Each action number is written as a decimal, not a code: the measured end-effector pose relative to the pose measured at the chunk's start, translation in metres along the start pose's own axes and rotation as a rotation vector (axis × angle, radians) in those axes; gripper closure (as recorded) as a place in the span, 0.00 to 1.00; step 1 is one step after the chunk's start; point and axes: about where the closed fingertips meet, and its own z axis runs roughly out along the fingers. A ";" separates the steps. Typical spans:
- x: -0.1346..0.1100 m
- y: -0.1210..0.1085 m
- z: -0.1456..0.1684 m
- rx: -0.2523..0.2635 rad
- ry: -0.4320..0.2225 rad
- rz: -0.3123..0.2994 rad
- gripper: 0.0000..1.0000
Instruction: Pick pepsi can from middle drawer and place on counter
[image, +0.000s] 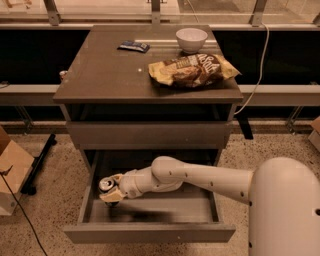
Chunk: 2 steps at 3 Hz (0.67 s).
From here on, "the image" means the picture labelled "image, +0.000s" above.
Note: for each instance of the cardboard box left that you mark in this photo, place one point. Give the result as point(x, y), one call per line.
point(16, 162)

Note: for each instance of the yellow brown chip bag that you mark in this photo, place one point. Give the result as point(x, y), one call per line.
point(192, 71)

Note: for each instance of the small can behind cabinet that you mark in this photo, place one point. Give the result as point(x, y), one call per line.
point(62, 75)

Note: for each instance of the black stand leg right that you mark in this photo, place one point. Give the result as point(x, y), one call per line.
point(245, 126)

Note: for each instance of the black stand leg left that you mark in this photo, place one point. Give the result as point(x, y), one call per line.
point(29, 187)

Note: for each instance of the grey drawer cabinet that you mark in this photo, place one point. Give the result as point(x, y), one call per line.
point(105, 84)

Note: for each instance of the dark blue snack packet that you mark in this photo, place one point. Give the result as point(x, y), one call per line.
point(134, 46)

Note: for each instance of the white ceramic bowl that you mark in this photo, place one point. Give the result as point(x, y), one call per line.
point(191, 40)

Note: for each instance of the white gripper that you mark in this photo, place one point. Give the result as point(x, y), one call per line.
point(129, 186)

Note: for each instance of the closed grey top drawer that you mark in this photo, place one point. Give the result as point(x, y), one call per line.
point(149, 135)

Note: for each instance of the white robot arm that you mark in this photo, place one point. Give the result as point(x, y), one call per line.
point(283, 196)

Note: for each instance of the blue pepsi can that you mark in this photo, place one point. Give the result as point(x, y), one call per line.
point(106, 184)

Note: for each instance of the cardboard box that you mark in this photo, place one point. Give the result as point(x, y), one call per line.
point(16, 162)
point(314, 137)

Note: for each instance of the black stand leg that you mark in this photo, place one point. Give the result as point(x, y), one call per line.
point(29, 187)
point(245, 126)

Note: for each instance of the open grey middle drawer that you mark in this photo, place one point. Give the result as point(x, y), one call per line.
point(187, 215)

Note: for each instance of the cardboard box right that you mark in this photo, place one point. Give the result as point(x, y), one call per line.
point(314, 137)

